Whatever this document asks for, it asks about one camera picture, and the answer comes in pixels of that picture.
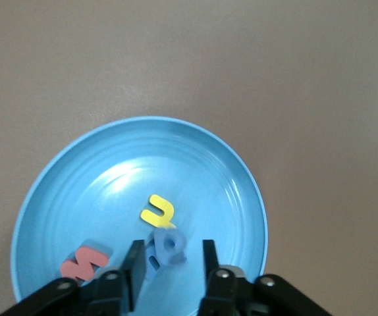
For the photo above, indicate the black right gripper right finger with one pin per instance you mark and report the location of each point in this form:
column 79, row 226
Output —
column 210, row 256

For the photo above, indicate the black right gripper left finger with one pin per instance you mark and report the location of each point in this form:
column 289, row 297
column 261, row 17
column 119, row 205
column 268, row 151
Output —
column 136, row 263

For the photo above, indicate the blue rounded lowercase letter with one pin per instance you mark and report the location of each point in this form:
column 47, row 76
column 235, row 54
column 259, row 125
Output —
column 162, row 255

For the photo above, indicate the yellow lowercase foam letter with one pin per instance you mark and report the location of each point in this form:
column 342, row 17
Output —
column 157, row 217

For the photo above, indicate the red lowercase letter w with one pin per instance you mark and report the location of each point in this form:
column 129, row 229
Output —
column 80, row 266

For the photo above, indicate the blue plate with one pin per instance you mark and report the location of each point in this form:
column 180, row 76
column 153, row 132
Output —
column 110, row 164

